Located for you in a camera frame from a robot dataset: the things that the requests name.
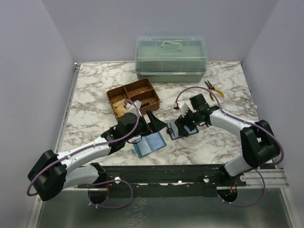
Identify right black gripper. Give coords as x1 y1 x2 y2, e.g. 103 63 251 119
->
174 106 200 137

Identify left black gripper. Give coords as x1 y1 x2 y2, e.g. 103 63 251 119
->
124 110 166 142

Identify black leather card holder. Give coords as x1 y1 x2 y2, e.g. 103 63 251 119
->
166 121 199 140

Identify dark credit card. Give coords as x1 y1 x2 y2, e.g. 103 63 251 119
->
140 102 150 108

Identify brown wicker divided tray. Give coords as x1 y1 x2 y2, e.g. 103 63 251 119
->
106 78 160 121

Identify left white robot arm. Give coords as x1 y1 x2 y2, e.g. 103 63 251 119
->
27 111 166 201

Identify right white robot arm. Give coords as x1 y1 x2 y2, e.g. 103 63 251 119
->
174 94 281 186

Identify blue plastic card sleeve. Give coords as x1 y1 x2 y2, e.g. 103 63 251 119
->
131 132 167 158

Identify gold cards in tray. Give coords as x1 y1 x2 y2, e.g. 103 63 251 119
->
112 99 128 117

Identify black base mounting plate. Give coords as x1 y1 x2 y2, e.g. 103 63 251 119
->
88 164 246 198

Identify green clear-lid storage box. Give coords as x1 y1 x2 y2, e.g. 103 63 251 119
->
135 36 208 83

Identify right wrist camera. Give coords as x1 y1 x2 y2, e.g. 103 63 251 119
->
174 102 192 118

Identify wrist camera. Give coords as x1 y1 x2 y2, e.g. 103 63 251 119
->
174 102 192 118
125 100 142 116

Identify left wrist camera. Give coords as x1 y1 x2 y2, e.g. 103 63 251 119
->
125 100 142 116

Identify yellow handled pliers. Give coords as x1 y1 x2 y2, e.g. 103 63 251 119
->
204 80 225 101

